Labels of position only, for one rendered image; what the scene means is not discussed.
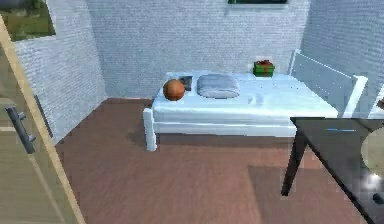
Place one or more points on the orange basketball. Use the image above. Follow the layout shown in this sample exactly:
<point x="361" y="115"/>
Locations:
<point x="173" y="90"/>

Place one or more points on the grey pillow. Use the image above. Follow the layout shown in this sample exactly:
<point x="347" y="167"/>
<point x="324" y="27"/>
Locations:
<point x="217" y="86"/>

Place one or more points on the white bed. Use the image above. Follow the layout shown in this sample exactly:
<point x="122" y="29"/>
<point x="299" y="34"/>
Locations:
<point x="273" y="103"/>

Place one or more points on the green gift box red bow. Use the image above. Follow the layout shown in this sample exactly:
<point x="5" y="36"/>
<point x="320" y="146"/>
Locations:
<point x="263" y="68"/>

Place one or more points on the black table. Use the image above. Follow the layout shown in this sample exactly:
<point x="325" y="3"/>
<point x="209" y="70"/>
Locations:
<point x="336" y="146"/>

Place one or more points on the thin blue pen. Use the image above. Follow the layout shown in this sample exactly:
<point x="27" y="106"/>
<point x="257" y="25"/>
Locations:
<point x="340" y="130"/>

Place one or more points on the beige room door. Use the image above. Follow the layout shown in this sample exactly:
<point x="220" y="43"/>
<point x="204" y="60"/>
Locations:
<point x="23" y="160"/>

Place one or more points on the pale round plate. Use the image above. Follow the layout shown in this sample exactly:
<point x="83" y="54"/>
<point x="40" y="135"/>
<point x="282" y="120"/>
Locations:
<point x="374" y="151"/>

